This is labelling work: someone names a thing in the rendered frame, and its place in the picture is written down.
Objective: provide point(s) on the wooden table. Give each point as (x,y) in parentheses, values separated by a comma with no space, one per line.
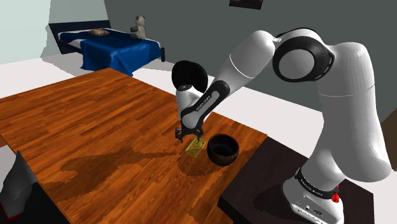
(93,108)

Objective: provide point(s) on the dark wall picture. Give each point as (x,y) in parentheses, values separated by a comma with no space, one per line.
(246,3)

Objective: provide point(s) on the yellow patterned phone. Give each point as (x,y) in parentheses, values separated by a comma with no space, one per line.
(195,149)

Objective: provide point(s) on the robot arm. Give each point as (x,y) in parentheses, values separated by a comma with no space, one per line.
(347,124)

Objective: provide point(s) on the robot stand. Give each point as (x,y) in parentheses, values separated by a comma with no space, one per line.
(263,176)

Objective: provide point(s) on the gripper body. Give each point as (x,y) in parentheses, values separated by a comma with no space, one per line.
(190,130)

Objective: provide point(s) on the black bowl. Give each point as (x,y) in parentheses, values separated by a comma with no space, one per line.
(223,156)

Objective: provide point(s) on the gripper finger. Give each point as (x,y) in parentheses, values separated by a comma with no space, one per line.
(179,136)
(199,134)

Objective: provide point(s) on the bed with blue cover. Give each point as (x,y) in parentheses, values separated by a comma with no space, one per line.
(114,51)

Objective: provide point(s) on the grey angular object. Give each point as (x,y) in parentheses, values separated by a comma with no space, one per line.
(17,186)

